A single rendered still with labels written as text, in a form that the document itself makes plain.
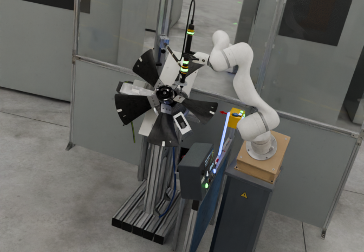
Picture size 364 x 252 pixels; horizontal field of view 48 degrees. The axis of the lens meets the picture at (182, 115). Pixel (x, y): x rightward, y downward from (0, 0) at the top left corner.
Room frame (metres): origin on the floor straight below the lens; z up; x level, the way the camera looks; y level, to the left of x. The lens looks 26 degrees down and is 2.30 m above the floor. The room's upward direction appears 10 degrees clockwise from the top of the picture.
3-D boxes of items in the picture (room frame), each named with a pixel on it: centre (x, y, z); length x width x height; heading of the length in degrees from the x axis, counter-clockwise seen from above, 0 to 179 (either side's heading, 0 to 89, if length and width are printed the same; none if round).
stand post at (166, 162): (2.90, 0.07, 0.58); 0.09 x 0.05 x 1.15; 74
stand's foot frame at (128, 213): (2.77, 0.11, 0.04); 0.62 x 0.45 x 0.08; 164
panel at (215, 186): (2.35, -0.28, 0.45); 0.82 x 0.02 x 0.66; 164
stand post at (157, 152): (2.68, 0.14, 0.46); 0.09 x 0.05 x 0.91; 74
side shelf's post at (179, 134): (3.10, 0.00, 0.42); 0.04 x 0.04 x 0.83; 74
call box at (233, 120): (2.73, -0.39, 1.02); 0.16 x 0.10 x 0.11; 164
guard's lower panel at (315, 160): (3.23, -0.16, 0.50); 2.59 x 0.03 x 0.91; 74
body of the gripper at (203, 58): (2.51, -0.07, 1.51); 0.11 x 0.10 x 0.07; 74
